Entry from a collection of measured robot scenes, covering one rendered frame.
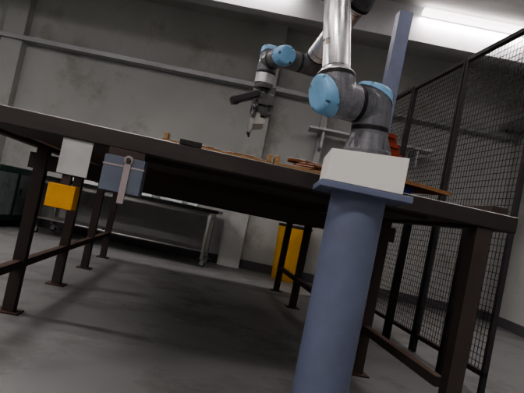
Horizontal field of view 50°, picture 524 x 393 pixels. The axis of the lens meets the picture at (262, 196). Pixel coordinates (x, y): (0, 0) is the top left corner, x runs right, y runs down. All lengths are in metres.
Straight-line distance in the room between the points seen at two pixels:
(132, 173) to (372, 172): 0.79
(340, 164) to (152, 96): 6.68
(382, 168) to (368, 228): 0.18
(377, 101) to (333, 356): 0.77
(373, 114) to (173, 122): 6.46
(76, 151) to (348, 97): 0.91
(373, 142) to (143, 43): 6.88
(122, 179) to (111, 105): 6.40
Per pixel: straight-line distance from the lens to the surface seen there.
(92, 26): 8.67
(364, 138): 1.73
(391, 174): 1.66
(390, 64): 4.26
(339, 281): 1.69
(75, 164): 1.99
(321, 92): 1.69
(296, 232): 7.26
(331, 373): 1.73
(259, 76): 2.20
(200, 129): 8.01
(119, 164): 1.94
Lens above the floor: 0.72
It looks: 2 degrees up
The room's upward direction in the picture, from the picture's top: 12 degrees clockwise
